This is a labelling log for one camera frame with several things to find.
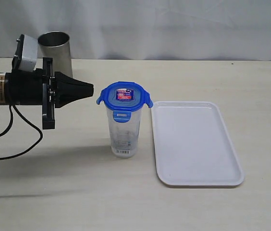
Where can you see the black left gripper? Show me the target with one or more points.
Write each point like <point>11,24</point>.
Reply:
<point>34,88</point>

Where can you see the stainless steel cup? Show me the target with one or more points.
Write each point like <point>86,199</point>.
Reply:
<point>56,45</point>

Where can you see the blue plastic lid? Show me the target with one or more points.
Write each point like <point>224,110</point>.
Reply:
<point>123,98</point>

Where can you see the clear plastic tall container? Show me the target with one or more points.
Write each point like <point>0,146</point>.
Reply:
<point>124,132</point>

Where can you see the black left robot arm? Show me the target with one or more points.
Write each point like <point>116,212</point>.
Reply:
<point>28,85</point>

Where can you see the white rectangular tray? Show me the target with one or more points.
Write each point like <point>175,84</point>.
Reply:
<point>192,146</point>

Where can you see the white backdrop curtain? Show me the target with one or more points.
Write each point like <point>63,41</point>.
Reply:
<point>145,29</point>

